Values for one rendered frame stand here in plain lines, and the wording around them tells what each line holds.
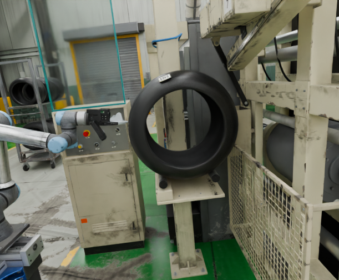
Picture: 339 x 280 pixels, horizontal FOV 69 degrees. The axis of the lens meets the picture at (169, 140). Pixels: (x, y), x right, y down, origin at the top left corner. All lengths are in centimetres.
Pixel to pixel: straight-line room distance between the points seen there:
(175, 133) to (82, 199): 100
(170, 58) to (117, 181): 105
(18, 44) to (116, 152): 1075
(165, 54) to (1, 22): 1158
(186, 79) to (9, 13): 1178
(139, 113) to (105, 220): 125
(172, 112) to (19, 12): 1124
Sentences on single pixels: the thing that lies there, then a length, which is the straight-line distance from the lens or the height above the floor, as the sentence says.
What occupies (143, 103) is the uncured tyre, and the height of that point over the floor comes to 133.
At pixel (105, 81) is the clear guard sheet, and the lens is 191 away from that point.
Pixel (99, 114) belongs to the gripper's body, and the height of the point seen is 129.
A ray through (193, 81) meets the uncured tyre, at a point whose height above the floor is 141.
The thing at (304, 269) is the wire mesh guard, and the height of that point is 75.
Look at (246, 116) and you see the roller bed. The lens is 161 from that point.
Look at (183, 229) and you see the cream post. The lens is 190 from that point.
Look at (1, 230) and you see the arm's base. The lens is 159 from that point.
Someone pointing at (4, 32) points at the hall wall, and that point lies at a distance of 1281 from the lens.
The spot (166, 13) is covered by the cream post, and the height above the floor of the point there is 179.
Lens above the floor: 145
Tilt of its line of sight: 15 degrees down
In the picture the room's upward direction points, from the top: 6 degrees counter-clockwise
